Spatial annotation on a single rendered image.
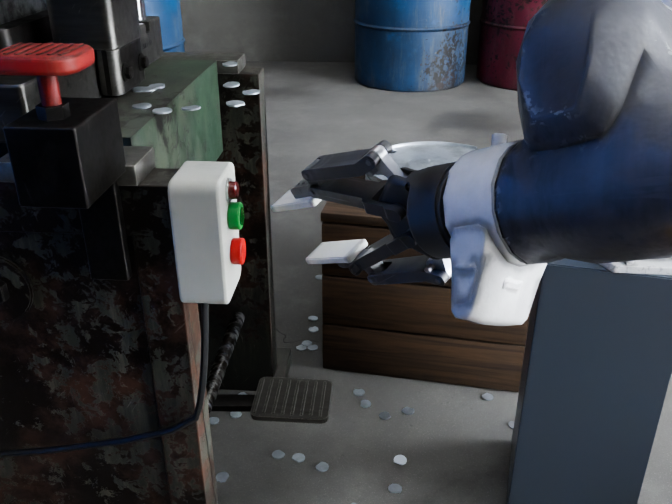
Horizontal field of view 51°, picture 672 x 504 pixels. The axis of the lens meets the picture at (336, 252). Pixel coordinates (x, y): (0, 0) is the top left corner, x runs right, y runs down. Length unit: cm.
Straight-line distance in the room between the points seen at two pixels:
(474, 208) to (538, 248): 5
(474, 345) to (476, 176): 92
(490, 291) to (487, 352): 90
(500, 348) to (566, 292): 45
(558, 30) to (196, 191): 36
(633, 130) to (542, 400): 66
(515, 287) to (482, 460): 80
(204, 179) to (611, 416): 66
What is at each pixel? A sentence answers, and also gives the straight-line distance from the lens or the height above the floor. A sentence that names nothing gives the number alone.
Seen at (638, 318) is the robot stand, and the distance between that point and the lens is 98.
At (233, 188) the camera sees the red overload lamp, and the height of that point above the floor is 61.
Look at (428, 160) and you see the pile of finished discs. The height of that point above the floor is 39.
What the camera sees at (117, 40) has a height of 71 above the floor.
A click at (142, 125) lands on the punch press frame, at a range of 81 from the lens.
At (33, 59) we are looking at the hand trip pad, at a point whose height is 76.
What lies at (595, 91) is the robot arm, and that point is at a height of 77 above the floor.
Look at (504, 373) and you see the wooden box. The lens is 143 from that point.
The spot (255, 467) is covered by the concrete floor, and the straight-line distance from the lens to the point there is 126.
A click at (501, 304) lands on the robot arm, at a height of 61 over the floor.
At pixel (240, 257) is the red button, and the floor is 54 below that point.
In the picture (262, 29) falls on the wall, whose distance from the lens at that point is 431.
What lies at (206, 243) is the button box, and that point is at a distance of 70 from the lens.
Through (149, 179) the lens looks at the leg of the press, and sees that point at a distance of 72.
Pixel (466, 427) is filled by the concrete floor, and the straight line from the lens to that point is 135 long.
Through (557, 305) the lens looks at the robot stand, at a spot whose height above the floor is 39.
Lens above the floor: 87
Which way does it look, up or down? 27 degrees down
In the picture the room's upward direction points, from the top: straight up
